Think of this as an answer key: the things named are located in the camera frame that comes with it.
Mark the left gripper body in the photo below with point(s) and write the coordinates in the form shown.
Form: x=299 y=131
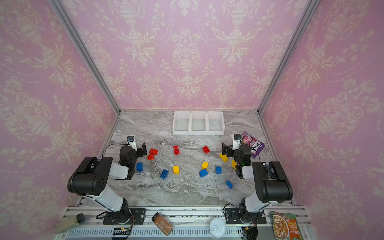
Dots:
x=139 y=151

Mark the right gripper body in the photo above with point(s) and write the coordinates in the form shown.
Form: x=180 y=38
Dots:
x=227 y=150

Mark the yellow long lego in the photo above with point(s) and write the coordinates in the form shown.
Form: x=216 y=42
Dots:
x=224 y=158

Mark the red long lego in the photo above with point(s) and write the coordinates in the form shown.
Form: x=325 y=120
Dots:
x=176 y=150

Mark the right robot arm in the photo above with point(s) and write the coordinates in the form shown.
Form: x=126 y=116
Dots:
x=270 y=180

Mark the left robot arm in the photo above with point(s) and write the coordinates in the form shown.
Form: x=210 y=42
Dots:
x=90 y=180

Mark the blue lego left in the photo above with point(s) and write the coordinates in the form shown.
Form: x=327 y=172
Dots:
x=140 y=167

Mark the yellow lego far right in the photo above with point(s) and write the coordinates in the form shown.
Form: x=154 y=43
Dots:
x=234 y=164

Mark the white right bin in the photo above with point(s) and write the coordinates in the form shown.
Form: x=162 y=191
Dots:
x=216 y=123

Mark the white bin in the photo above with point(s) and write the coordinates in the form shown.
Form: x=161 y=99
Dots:
x=199 y=123
x=181 y=123
x=216 y=123

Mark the yellow lego center right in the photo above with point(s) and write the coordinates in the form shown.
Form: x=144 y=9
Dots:
x=205 y=165

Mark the purple candy bag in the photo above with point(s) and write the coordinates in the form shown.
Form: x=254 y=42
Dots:
x=256 y=145

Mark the blue long lego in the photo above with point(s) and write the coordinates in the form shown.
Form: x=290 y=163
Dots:
x=164 y=174

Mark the blue lego front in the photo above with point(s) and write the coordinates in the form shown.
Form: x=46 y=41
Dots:
x=229 y=184

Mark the blue lego center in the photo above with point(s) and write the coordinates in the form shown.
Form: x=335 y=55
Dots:
x=203 y=173

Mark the white middle bin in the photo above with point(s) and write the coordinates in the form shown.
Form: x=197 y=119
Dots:
x=199 y=123

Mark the white left bin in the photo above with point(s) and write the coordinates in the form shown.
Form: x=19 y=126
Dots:
x=181 y=123

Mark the brown spice jar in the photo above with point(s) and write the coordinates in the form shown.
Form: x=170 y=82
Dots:
x=162 y=223

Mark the white round lid can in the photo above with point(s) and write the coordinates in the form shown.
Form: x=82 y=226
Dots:
x=217 y=228

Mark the food packet bag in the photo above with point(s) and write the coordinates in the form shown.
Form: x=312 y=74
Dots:
x=285 y=226

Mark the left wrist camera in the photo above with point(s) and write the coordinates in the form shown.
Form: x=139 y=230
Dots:
x=131 y=142

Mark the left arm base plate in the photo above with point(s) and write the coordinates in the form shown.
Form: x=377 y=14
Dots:
x=136 y=216

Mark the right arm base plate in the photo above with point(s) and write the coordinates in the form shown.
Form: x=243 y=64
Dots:
x=235 y=216

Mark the aluminium front rail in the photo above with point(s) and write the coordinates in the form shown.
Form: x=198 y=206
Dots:
x=188 y=223

